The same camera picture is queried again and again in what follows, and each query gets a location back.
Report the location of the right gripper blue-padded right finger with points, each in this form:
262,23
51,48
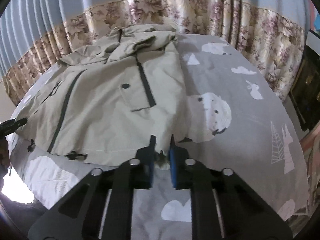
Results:
223,206

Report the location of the dark wooden cabinet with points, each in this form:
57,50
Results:
304,92

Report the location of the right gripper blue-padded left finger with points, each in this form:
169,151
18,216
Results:
100,205

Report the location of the grey patterned bed sheet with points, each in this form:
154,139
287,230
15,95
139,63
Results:
257,140

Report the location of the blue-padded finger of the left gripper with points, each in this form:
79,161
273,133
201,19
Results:
10,126

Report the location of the beige zip jacket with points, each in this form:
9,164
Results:
107,99

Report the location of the blue and floral curtain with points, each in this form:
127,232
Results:
36,33

